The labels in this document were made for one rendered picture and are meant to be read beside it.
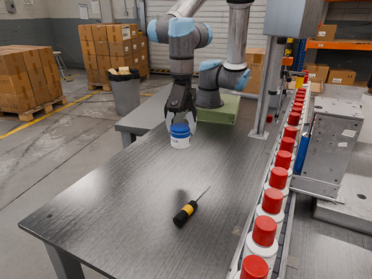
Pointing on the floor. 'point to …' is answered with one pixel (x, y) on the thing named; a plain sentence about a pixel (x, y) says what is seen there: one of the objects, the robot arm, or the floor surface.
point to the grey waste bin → (126, 96)
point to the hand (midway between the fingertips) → (180, 132)
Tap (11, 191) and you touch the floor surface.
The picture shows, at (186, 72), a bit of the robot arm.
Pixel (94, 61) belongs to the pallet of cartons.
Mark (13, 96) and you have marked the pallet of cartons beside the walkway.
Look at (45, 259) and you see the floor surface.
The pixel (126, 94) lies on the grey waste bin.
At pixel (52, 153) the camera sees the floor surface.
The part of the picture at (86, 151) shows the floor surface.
